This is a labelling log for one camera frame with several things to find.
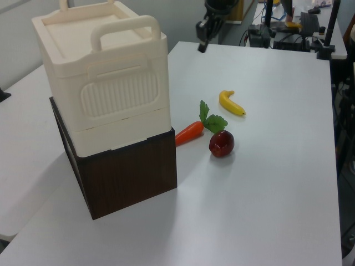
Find thin black pole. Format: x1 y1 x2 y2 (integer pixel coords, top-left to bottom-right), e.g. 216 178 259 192
263 0 274 29

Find dark red toy apple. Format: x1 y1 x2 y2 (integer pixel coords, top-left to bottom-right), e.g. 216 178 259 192
209 130 236 158

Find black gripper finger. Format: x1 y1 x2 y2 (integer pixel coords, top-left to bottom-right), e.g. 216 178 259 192
197 38 210 54

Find dark brown wooden box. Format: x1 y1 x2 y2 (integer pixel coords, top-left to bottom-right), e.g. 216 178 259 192
49 96 179 221

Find black pole with table clamp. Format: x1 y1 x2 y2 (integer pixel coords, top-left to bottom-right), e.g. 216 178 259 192
316 0 342 60

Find flat black device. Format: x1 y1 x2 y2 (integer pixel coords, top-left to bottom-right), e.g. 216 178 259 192
272 31 311 52

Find orange toy carrot green leaves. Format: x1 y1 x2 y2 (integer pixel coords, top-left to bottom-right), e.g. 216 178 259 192
175 99 229 147

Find cream plastic cabinet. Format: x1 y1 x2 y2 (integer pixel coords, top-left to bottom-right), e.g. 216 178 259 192
31 0 170 159

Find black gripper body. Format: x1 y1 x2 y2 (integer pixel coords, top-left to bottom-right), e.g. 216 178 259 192
195 9 224 44

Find yellow toy banana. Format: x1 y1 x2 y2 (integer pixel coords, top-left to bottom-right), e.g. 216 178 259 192
219 90 247 117

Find light wooden furniture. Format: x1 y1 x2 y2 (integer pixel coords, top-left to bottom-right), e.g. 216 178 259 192
229 0 257 22

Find black electronics box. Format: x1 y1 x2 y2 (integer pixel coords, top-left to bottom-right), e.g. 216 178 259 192
247 24 271 49

